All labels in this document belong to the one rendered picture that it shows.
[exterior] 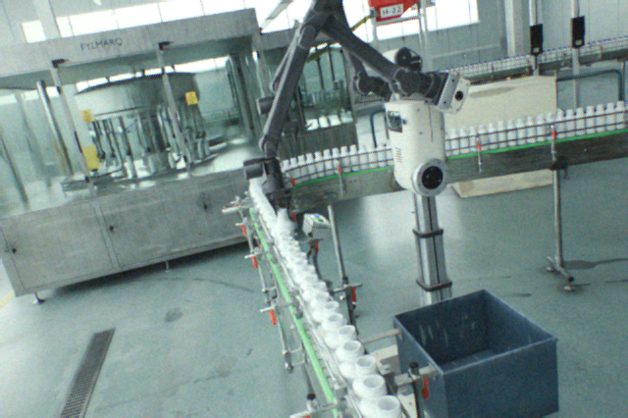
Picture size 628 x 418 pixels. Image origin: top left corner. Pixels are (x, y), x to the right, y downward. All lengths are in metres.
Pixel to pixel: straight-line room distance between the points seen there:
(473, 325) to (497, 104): 4.19
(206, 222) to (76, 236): 1.22
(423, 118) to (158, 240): 3.53
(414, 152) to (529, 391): 0.97
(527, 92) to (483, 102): 0.46
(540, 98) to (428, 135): 3.87
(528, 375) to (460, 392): 0.19
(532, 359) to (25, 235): 4.56
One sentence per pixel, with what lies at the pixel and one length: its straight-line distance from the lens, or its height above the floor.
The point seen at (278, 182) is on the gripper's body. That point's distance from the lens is 1.61.
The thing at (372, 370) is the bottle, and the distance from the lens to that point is 0.88.
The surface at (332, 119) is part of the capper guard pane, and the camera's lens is 6.87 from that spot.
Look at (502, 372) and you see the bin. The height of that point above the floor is 0.90.
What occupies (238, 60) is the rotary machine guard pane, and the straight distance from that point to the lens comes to 4.74.
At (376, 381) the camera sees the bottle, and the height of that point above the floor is 1.15.
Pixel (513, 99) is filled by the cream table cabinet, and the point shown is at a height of 1.02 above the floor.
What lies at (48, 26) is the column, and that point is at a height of 3.30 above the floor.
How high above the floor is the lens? 1.67
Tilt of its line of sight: 16 degrees down
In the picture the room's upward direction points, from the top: 11 degrees counter-clockwise
